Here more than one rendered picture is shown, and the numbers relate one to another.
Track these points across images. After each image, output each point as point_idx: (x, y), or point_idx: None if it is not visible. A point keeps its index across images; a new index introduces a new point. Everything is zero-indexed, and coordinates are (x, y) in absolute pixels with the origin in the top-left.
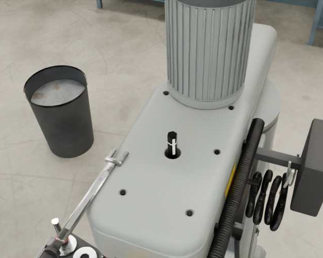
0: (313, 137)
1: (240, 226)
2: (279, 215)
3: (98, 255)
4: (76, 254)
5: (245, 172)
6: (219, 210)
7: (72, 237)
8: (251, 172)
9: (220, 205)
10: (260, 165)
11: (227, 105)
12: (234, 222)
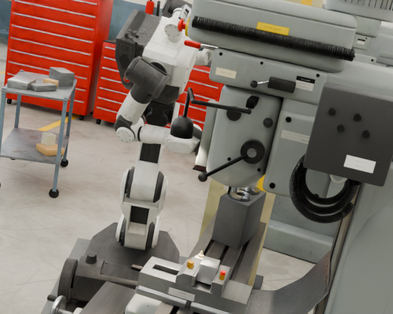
0: (370, 91)
1: (325, 293)
2: (298, 162)
3: (246, 202)
4: (242, 191)
5: (284, 35)
6: (241, 22)
7: (257, 190)
8: (359, 187)
9: (242, 15)
10: (382, 210)
11: (336, 10)
12: (234, 28)
